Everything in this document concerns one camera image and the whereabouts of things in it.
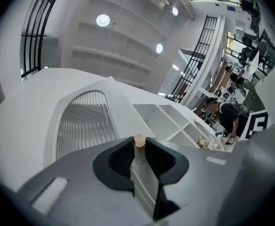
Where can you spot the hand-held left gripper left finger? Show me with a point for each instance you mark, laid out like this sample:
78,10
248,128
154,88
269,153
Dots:
80,185

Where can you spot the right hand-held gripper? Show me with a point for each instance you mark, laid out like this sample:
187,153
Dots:
257,126

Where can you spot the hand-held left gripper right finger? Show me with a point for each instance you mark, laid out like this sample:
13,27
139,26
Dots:
198,173

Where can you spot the grey office chair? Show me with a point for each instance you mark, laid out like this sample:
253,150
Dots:
263,47

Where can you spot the black office chair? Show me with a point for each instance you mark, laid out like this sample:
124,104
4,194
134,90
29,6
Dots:
246,45

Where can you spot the black metal railing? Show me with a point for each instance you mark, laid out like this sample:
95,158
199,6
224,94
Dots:
36,32
196,62

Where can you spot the round ceiling light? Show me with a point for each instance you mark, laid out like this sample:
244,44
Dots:
159,48
175,11
103,20

